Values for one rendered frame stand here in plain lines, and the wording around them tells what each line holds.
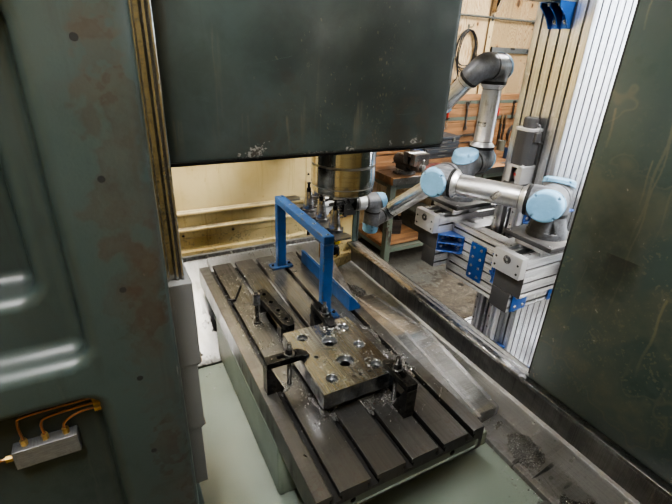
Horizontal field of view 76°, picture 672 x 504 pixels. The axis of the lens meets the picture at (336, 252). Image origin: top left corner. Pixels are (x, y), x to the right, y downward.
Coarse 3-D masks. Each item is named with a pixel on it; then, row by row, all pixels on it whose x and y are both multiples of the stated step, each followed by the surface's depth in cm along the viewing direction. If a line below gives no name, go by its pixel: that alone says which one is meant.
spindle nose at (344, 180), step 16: (320, 160) 102; (336, 160) 100; (352, 160) 100; (368, 160) 102; (320, 176) 103; (336, 176) 101; (352, 176) 101; (368, 176) 104; (320, 192) 105; (336, 192) 103; (352, 192) 103; (368, 192) 106
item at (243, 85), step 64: (192, 0) 69; (256, 0) 73; (320, 0) 78; (384, 0) 83; (448, 0) 89; (192, 64) 72; (256, 64) 77; (320, 64) 82; (384, 64) 88; (448, 64) 96; (192, 128) 76; (256, 128) 81; (320, 128) 87; (384, 128) 94
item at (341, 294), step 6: (306, 258) 192; (312, 258) 189; (306, 264) 193; (312, 264) 187; (318, 264) 184; (312, 270) 188; (318, 270) 182; (318, 276) 184; (336, 282) 170; (336, 288) 170; (342, 288) 166; (336, 294) 170; (342, 294) 166; (348, 294) 163; (342, 300) 166; (348, 300) 162; (354, 300) 162; (348, 306) 163; (354, 306) 164
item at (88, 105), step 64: (0, 0) 43; (64, 0) 44; (128, 0) 57; (0, 64) 47; (64, 64) 46; (128, 64) 49; (0, 128) 50; (64, 128) 49; (128, 128) 52; (0, 192) 57; (64, 192) 51; (128, 192) 55; (0, 256) 60; (64, 256) 56; (128, 256) 58; (0, 320) 57; (64, 320) 61; (128, 320) 61; (0, 384) 57; (64, 384) 61; (128, 384) 65; (0, 448) 64; (64, 448) 67; (128, 448) 70
